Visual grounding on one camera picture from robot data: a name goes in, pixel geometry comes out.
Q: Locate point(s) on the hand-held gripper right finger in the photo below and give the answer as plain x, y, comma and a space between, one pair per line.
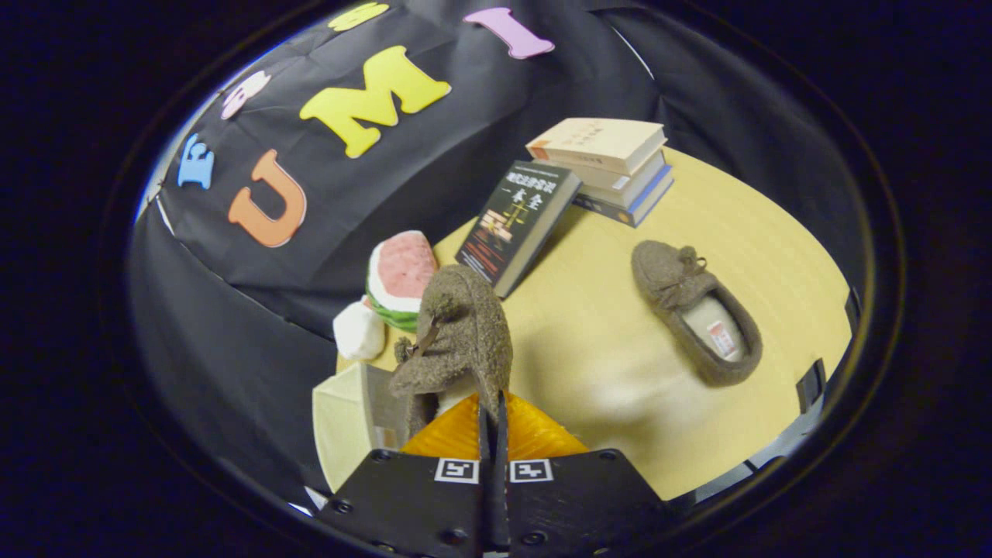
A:
577, 504

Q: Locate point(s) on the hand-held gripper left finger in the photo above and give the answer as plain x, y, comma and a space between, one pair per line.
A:
411, 504

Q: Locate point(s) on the beige fabric storage box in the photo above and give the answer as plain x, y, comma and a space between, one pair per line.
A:
341, 426

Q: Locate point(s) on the brown fuzzy slipper shoe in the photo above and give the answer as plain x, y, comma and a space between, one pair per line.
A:
465, 333
666, 275

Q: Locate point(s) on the white plush toy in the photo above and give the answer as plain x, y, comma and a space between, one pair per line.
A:
358, 332

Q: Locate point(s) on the watermelon slice plush toy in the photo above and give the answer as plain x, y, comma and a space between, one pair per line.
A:
403, 267

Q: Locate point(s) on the black table clip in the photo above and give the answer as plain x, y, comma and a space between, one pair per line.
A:
811, 386

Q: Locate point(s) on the black cover book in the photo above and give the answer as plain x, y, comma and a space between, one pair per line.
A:
515, 217

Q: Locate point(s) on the blue cover book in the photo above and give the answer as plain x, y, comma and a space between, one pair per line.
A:
635, 205

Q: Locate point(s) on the grey cover book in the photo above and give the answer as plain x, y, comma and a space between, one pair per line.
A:
632, 177

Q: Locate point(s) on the tan cover book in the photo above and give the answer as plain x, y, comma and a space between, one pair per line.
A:
597, 139

